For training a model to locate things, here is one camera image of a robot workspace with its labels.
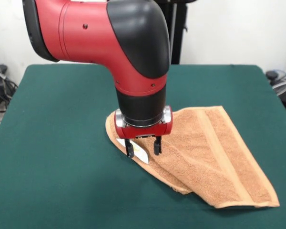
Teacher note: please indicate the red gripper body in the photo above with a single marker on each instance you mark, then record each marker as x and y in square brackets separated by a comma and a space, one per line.
[145, 130]

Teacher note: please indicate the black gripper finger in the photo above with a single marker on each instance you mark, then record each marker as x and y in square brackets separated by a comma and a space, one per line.
[157, 145]
[129, 149]

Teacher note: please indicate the tan terry towel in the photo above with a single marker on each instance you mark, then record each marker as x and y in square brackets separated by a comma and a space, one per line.
[205, 155]

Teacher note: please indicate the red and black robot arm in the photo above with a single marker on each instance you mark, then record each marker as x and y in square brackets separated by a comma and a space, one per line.
[97, 43]

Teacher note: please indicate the dark green table cloth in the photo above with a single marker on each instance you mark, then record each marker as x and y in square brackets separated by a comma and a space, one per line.
[50, 167]

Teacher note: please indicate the black equipment stand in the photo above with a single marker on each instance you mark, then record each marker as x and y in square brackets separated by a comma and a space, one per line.
[176, 31]

